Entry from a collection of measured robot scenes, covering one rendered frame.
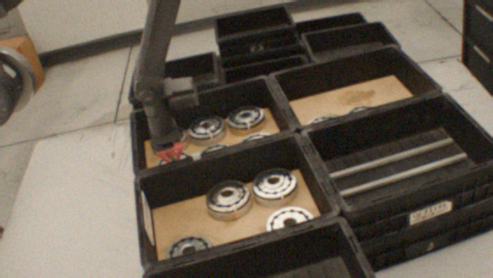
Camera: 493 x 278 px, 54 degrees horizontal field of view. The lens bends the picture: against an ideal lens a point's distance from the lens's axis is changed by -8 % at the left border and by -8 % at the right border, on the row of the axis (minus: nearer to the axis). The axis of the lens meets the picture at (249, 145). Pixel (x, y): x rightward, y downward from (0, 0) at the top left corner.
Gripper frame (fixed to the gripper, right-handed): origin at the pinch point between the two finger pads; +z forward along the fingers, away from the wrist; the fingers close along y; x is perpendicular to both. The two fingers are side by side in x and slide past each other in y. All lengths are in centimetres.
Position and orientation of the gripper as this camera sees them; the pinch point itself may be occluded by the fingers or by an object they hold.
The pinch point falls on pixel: (172, 160)
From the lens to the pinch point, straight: 131.7
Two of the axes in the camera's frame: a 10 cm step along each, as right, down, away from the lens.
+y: -3.1, -5.1, 8.0
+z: 1.6, 8.0, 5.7
